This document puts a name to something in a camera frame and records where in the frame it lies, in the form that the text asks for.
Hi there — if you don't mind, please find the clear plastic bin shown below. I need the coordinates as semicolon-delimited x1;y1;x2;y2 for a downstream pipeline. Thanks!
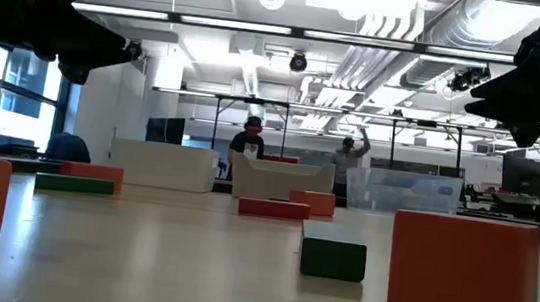
342;165;465;222

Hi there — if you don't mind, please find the black ceiling camera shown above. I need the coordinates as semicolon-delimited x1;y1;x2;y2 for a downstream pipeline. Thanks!
445;62;493;98
287;50;311;75
126;39;145;62

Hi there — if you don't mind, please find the black background metal frame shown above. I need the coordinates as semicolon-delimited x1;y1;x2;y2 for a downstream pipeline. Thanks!
386;116;466;180
209;93;292;160

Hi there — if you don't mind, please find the dark blue chair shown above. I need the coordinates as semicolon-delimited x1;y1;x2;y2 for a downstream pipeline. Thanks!
44;130;95;165

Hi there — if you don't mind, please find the large window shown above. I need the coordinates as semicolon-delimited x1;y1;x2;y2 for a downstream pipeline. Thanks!
0;37;77;160

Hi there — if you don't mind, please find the person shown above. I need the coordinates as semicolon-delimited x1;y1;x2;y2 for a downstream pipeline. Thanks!
328;124;374;202
225;113;270;185

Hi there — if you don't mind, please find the grey plastic bin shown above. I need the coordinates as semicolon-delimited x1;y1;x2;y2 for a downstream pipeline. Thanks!
228;151;338;210

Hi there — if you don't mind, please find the red crate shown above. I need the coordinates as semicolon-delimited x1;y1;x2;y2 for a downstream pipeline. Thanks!
262;153;300;166

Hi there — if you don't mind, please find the black monitor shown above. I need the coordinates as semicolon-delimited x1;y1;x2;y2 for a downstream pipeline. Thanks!
499;147;540;199
144;114;187;147

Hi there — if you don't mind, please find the black aluminium table frame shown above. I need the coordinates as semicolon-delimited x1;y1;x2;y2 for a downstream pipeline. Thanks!
0;155;540;245

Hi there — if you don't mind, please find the white plastic bin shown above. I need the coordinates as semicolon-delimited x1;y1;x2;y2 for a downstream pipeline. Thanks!
106;136;222;196

